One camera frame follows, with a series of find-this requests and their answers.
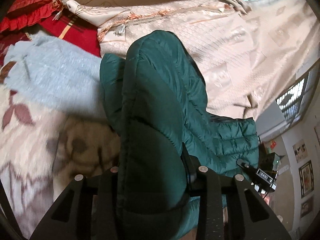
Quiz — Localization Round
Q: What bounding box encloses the light blue knitted sweater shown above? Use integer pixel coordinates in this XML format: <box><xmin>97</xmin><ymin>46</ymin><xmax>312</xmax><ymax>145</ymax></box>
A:
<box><xmin>4</xmin><ymin>35</ymin><xmax>106</xmax><ymax>120</ymax></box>

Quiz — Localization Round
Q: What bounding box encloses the red striped blanket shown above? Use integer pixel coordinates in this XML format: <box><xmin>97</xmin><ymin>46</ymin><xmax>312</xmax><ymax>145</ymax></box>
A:
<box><xmin>38</xmin><ymin>13</ymin><xmax>102</xmax><ymax>58</ymax></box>

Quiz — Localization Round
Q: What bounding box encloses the floral patterned bed blanket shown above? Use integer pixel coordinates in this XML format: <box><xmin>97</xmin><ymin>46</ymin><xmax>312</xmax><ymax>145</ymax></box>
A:
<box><xmin>0</xmin><ymin>61</ymin><xmax>121</xmax><ymax>239</ymax></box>

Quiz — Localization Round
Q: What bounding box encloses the beige embossed satin quilt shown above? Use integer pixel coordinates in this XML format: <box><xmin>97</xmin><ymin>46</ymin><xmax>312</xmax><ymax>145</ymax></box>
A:
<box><xmin>60</xmin><ymin>0</ymin><xmax>319</xmax><ymax>118</ymax></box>

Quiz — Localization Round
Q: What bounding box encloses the person's right hand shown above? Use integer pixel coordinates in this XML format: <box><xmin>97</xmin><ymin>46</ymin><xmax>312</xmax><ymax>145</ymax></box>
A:
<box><xmin>259</xmin><ymin>191</ymin><xmax>270</xmax><ymax>205</ymax></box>

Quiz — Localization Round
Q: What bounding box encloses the framed wall picture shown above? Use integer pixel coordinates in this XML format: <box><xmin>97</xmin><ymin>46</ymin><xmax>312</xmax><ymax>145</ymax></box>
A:
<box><xmin>299</xmin><ymin>161</ymin><xmax>314</xmax><ymax>198</ymax></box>

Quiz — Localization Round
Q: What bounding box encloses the unframed wall poster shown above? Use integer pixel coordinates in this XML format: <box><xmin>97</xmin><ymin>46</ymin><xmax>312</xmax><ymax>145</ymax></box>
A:
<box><xmin>293</xmin><ymin>139</ymin><xmax>308</xmax><ymax>163</ymax></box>

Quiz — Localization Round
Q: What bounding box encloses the window with patterned grille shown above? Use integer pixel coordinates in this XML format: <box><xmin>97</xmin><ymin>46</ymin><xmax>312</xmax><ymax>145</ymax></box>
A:
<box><xmin>276</xmin><ymin>77</ymin><xmax>308</xmax><ymax>126</ymax></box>

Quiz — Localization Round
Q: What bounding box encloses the red heart-shaped ruffled pillow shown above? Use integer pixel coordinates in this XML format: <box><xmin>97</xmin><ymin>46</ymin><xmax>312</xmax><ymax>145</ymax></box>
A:
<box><xmin>1</xmin><ymin>0</ymin><xmax>61</xmax><ymax>33</ymax></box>

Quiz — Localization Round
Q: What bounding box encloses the dark green quilted puffer jacket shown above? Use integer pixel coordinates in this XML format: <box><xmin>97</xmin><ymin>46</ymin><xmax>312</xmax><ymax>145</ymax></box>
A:
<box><xmin>100</xmin><ymin>30</ymin><xmax>259</xmax><ymax>239</ymax></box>

